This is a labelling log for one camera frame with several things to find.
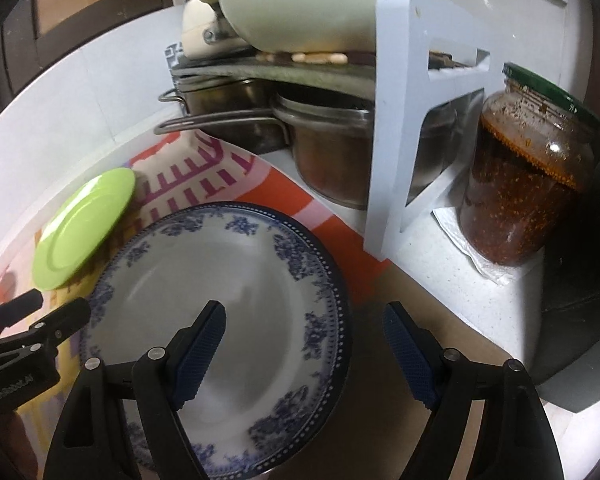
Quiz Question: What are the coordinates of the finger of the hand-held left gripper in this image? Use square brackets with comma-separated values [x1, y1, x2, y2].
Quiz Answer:
[0, 290, 45, 342]
[0, 297, 91, 362]

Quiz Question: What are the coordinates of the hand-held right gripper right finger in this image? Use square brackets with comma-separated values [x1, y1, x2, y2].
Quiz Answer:
[382, 301, 566, 480]

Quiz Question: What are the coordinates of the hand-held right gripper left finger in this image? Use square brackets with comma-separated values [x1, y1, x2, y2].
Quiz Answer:
[42, 300, 228, 480]

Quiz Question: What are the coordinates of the lime green plate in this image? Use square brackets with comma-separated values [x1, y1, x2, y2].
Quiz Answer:
[32, 167, 137, 291]

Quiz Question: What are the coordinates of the blue patterned white plate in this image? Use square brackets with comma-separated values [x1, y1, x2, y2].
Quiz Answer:
[79, 201, 353, 478]

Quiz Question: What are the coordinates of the white paper towel sheet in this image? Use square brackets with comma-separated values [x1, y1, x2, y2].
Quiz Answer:
[432, 205, 531, 286]

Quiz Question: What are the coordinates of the black knife block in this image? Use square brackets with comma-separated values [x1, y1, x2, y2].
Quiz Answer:
[535, 145, 600, 413]

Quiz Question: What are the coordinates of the colourful patterned mat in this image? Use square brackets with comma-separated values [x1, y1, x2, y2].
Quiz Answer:
[0, 130, 396, 480]

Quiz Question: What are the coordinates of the glass jar with green lid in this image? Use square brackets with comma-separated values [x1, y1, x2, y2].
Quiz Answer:
[459, 62, 600, 267]

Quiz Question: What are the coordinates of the large steel pot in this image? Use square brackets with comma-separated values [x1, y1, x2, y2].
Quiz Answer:
[270, 87, 461, 211]

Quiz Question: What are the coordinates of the white shelf rack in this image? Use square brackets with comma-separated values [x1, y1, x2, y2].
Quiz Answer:
[165, 0, 493, 261]

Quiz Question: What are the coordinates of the brown framed window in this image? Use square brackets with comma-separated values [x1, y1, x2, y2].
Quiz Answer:
[0, 0, 176, 136]

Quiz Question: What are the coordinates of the grey shelf liner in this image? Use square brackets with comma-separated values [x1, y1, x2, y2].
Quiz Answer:
[180, 52, 381, 95]

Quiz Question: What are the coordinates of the cream kettle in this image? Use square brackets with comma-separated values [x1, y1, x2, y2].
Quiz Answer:
[119, 0, 441, 56]

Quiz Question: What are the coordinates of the steel pot with handle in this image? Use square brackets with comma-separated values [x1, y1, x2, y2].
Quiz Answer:
[155, 77, 283, 153]

